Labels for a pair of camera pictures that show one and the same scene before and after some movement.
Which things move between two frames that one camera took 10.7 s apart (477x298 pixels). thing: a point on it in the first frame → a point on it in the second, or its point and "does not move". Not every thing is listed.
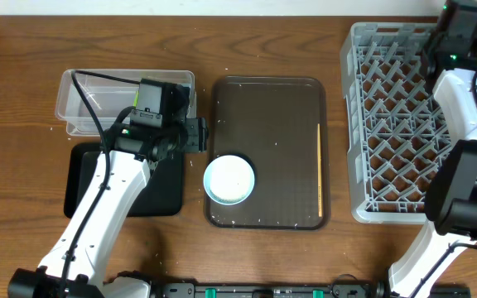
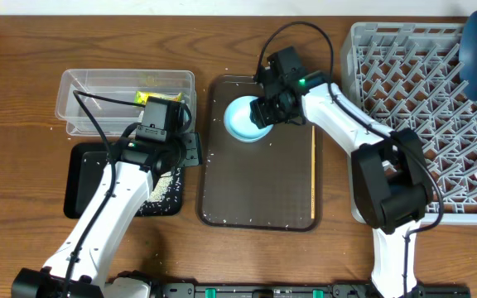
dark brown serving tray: [281, 127] does not move
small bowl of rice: [228, 180] → [238, 122]
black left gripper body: [190, 138] → [192, 152]
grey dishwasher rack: [397, 132] does not move
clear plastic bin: [108, 97] does not move
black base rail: [303, 290] does not move
